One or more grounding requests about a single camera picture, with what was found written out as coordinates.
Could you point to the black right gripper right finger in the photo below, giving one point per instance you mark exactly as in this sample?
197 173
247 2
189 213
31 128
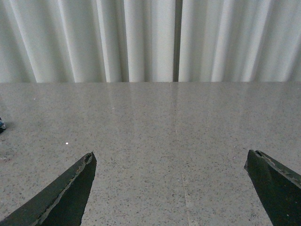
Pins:
277 186

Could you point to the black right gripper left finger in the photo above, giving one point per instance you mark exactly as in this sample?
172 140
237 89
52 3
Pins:
62 202

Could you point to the white pleated curtain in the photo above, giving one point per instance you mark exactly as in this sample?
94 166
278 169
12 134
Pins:
150 40

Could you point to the blue black switch block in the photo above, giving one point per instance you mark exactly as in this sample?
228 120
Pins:
2 126

